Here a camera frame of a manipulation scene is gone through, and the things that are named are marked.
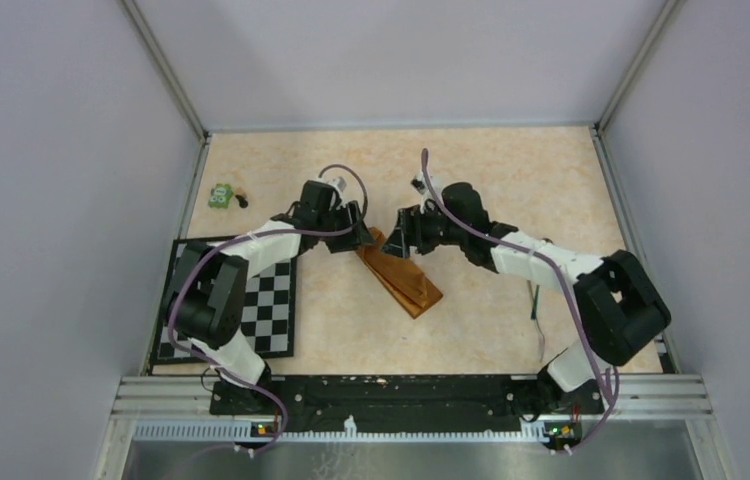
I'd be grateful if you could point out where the black white chessboard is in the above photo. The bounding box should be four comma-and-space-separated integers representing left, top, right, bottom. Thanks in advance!
149, 237, 297, 366

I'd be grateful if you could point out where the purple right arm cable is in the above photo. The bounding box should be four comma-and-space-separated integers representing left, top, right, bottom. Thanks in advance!
414, 147, 621, 455

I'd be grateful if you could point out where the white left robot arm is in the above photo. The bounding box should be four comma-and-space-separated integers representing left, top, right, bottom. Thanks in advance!
161, 179, 374, 414

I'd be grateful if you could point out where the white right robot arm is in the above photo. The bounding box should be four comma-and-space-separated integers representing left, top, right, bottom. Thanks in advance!
381, 176, 671, 412

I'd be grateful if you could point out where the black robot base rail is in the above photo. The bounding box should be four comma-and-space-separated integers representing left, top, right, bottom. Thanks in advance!
209, 374, 605, 435

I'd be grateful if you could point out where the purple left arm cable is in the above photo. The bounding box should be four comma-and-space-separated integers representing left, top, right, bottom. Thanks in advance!
166, 163, 370, 458

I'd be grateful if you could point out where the brown satin napkin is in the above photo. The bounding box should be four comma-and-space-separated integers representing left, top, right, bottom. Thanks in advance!
356, 227, 444, 319

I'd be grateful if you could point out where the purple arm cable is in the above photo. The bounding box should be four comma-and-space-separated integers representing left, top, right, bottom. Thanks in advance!
166, 163, 370, 458
414, 147, 621, 455

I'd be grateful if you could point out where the green toy block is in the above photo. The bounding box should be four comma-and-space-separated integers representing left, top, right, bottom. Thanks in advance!
208, 183, 235, 209

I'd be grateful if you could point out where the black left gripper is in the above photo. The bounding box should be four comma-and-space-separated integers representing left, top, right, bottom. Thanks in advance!
316, 199, 375, 253

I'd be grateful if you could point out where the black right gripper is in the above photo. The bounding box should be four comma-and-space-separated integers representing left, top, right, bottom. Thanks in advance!
380, 202, 466, 261

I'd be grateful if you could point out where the small wooden black-tipped piece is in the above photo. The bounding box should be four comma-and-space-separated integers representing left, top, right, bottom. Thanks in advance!
234, 188, 249, 209

